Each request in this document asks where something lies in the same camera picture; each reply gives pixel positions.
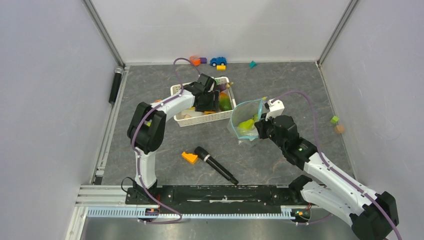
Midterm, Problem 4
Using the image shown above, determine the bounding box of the green toy pear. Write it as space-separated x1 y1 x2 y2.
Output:
237 114 259 131

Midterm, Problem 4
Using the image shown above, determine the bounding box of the clear zip top bag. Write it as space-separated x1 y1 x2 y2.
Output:
227 97 266 147

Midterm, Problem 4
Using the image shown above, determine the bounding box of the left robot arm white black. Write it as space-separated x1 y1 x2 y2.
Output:
127 73 220 204

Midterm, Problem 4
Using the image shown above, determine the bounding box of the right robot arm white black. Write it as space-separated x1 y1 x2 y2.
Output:
254 115 401 240

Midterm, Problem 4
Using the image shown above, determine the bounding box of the purple toy eggplant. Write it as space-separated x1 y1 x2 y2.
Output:
217 82 234 92

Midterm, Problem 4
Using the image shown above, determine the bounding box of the red green toy mango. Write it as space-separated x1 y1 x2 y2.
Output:
219 92 232 112

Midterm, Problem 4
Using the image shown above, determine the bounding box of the yellow lego brick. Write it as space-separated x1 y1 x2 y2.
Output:
216 65 226 71

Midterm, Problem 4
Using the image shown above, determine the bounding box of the orange tape roll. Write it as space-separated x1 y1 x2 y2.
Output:
189 56 202 66

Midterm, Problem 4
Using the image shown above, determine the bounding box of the blue toy car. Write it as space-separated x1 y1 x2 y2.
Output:
209 56 227 67

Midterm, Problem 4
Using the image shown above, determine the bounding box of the black microphone on table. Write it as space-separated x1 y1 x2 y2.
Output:
194 146 239 186

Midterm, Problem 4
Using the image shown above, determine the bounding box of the lime green cube block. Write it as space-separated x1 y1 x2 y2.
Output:
330 115 339 124

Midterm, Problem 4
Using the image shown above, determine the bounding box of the tan wooden cube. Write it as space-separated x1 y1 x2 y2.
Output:
334 124 345 134

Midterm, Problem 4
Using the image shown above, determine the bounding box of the teal triangular block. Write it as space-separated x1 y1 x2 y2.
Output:
249 60 258 69

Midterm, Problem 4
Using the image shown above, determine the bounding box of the orange wedge block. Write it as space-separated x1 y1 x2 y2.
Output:
181 151 199 165

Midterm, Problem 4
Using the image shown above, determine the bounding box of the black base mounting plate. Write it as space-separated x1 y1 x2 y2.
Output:
125 185 310 215

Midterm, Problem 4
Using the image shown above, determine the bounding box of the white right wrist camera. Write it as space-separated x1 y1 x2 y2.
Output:
265 98 285 121

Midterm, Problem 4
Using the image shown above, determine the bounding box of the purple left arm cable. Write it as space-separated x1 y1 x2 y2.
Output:
131 57 203 225

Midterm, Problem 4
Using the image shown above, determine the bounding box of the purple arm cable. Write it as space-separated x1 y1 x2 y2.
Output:
271 90 403 240
131 57 203 225

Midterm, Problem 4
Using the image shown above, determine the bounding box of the black microphone on rail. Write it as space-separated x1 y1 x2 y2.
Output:
108 66 124 105

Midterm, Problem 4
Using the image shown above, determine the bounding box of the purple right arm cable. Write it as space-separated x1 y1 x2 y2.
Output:
271 90 403 240

